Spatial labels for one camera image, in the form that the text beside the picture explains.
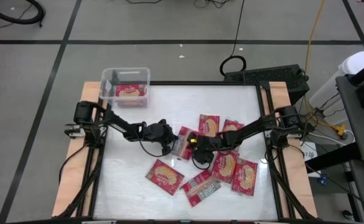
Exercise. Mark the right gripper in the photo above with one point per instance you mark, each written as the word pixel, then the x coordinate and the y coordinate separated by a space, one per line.
pixel 208 146

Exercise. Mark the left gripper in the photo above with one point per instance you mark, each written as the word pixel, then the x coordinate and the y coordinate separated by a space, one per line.
pixel 158 133

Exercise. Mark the red Orville popcorn bag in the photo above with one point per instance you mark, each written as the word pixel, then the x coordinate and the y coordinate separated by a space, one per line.
pixel 200 189
pixel 231 125
pixel 183 150
pixel 226 168
pixel 130 91
pixel 164 176
pixel 208 124
pixel 244 177

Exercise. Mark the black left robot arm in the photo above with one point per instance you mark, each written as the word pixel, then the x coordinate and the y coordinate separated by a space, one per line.
pixel 122 126

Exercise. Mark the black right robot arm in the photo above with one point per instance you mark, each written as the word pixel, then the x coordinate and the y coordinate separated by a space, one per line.
pixel 253 129

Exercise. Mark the clear plastic bin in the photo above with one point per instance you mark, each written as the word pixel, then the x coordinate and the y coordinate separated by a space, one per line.
pixel 128 74

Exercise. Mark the black perforated computer case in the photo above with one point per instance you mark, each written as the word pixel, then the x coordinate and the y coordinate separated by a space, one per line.
pixel 268 77

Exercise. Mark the white paper sheet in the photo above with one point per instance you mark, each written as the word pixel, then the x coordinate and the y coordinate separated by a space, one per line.
pixel 309 152

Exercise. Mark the plywood base board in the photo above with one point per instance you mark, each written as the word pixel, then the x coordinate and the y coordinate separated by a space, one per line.
pixel 300 193

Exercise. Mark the blue tag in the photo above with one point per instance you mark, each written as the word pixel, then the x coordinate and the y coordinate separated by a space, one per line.
pixel 323 180

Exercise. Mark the black caster wheel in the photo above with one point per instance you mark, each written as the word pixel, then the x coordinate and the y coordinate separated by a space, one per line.
pixel 346 214

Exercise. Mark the white plastic trash bin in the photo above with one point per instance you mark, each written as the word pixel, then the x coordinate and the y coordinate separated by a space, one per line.
pixel 356 62

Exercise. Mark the black aluminium table frame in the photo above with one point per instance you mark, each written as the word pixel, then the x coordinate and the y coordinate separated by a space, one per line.
pixel 200 83

